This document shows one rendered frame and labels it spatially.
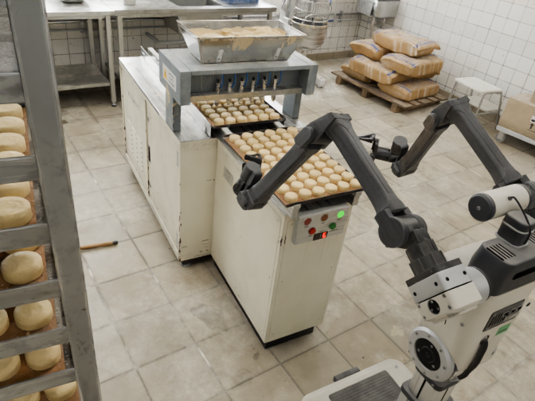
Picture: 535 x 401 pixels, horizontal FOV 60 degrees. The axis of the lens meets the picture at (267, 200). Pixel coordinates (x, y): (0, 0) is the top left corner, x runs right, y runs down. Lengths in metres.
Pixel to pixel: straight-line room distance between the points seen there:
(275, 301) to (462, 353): 0.95
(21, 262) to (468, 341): 1.08
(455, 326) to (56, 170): 1.08
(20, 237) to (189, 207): 1.91
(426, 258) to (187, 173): 1.49
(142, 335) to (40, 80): 2.04
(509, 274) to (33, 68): 1.06
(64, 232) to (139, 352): 1.84
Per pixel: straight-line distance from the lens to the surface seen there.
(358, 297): 2.77
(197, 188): 2.43
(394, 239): 1.17
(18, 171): 0.56
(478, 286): 1.19
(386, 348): 2.57
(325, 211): 1.87
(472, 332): 1.35
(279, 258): 1.94
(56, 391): 0.89
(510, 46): 5.78
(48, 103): 0.50
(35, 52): 0.48
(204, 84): 2.28
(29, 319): 0.75
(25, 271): 0.69
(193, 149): 2.30
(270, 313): 2.16
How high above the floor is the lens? 1.87
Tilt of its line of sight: 33 degrees down
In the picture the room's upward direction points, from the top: 8 degrees clockwise
